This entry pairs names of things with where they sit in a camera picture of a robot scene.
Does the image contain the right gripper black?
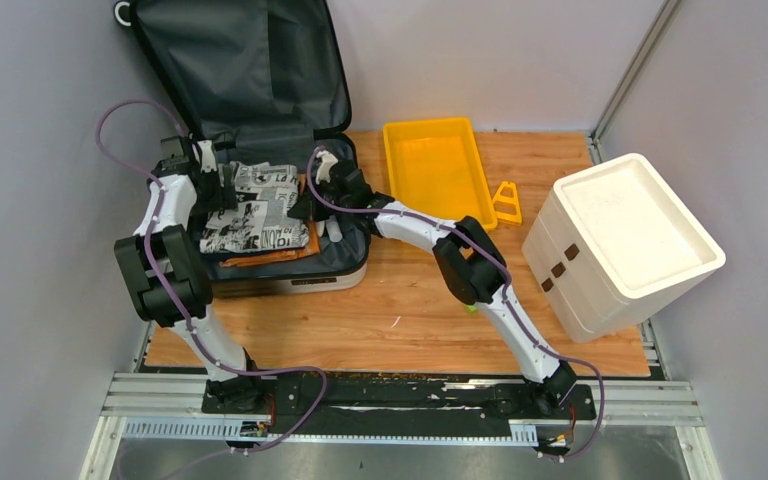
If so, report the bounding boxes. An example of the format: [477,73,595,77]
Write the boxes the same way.
[293,174,356,221]

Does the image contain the newspaper print garment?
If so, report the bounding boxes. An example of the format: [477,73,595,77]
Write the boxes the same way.
[199,162,310,255]

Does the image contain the black white space suitcase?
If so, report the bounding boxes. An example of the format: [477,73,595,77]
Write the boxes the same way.
[113,0,371,299]

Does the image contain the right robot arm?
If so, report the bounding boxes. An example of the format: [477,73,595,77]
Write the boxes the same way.
[290,151,577,418]

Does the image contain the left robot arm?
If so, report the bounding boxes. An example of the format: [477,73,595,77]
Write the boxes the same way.
[114,136,267,413]

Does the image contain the white cosmetic tube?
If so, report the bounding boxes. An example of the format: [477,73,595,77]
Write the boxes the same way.
[325,216,343,243]

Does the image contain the yellow plastic tray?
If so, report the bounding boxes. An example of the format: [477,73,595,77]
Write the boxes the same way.
[382,117,498,231]

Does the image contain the white drawer cabinet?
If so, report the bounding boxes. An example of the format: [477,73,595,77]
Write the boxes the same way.
[522,153,726,343]

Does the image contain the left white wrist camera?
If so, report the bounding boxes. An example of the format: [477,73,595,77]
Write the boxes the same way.
[195,140,218,174]

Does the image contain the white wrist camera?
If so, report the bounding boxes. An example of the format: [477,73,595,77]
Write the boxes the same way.
[315,150,339,184]
[195,140,218,174]

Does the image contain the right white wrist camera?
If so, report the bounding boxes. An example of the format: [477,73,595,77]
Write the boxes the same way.
[315,150,339,184]

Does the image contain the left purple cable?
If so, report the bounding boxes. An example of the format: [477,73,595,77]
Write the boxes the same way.
[95,99,329,458]

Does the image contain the yellow triangular bracket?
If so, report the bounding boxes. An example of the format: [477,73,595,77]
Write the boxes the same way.
[492,181,523,226]

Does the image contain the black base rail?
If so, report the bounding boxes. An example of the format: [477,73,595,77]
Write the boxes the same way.
[200,372,597,437]

